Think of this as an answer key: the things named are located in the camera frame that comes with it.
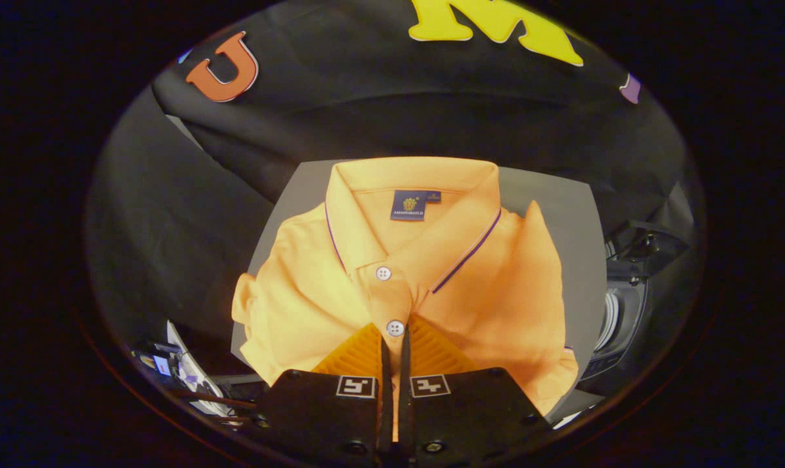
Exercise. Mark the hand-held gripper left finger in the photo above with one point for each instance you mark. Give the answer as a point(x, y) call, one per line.
point(327, 409)

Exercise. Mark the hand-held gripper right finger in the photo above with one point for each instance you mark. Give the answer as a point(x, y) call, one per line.
point(470, 409)

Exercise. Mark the orange polo shirt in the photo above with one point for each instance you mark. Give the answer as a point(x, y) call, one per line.
point(496, 292)

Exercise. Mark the dark grey washing machine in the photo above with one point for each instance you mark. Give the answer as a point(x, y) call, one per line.
point(626, 305)

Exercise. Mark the grey cabinet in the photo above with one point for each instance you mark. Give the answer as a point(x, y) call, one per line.
point(561, 208)

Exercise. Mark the black backdrop cloth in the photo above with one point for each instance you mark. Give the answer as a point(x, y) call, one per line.
point(366, 110)

